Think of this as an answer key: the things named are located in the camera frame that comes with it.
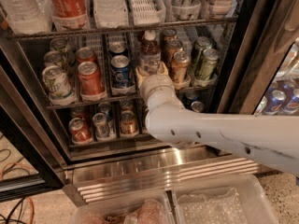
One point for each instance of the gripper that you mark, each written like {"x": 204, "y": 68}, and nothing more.
{"x": 156, "y": 84}

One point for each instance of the brown tea bottle white cap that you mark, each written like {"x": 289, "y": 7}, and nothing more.
{"x": 149, "y": 53}

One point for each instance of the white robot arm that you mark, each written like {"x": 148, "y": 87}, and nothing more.
{"x": 272, "y": 141}

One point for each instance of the white empty shelf tray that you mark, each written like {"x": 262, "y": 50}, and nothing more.
{"x": 147, "y": 11}

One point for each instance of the red cola bottle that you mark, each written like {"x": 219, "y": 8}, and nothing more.
{"x": 70, "y": 15}

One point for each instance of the white label bottle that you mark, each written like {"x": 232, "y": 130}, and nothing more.
{"x": 215, "y": 9}

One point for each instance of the fridge right glass door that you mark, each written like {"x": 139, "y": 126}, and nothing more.
{"x": 264, "y": 32}

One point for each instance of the steel fridge bottom grille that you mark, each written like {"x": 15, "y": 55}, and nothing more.
{"x": 95, "y": 181}

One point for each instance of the clear water bottle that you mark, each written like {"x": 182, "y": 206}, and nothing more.
{"x": 28, "y": 17}

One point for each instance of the fridge left open door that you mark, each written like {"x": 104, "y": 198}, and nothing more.
{"x": 20, "y": 126}

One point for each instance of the front blue pepsi can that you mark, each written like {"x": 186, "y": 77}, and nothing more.
{"x": 122, "y": 75}

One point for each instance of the blue pepsi can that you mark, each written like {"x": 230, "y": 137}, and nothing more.
{"x": 122, "y": 75}
{"x": 116, "y": 49}

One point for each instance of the front gold brown can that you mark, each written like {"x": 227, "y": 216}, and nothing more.
{"x": 178, "y": 68}

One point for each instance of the gold brown can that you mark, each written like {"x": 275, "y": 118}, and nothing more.
{"x": 178, "y": 68}
{"x": 172, "y": 46}

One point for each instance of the middle gold brown can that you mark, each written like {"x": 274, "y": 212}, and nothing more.
{"x": 172, "y": 46}

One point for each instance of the rear blue pepsi can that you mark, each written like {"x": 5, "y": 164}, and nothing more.
{"x": 116, "y": 49}

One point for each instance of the lower blue can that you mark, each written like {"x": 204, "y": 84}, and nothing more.
{"x": 197, "y": 106}

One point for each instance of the rear green can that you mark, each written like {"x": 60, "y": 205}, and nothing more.
{"x": 199, "y": 45}

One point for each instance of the lower gold can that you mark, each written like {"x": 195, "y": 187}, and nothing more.
{"x": 128, "y": 124}

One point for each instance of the front orange soda can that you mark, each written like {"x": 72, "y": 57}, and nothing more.
{"x": 92, "y": 85}

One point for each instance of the orange soda can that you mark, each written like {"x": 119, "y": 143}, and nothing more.
{"x": 85, "y": 54}
{"x": 92, "y": 85}

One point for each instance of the front green can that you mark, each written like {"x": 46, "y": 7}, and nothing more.
{"x": 206, "y": 67}

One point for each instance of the rear orange soda can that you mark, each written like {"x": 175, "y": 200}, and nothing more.
{"x": 85, "y": 54}

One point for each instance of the lower silver can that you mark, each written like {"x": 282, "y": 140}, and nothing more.
{"x": 101, "y": 126}

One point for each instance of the striped tall can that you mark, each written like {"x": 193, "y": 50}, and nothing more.
{"x": 185, "y": 10}

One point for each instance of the green white 7up can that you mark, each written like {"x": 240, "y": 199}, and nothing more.
{"x": 61, "y": 91}

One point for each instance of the lower orange can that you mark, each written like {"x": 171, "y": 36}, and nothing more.
{"x": 80, "y": 131}

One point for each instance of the middle 7up can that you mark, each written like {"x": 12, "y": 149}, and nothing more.
{"x": 54, "y": 57}

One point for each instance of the left clear plastic bin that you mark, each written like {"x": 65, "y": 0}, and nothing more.
{"x": 141, "y": 207}

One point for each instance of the clear plastic bin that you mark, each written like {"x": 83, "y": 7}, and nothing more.
{"x": 229, "y": 199}
{"x": 141, "y": 207}

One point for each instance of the right clear plastic bin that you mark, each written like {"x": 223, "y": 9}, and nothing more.
{"x": 229, "y": 199}

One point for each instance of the middle wire shelf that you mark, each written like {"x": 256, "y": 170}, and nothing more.
{"x": 136, "y": 95}

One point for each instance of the wire shelf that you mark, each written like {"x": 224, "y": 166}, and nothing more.
{"x": 136, "y": 95}
{"x": 122, "y": 29}

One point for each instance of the upper wire shelf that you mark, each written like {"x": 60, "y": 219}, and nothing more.
{"x": 122, "y": 29}

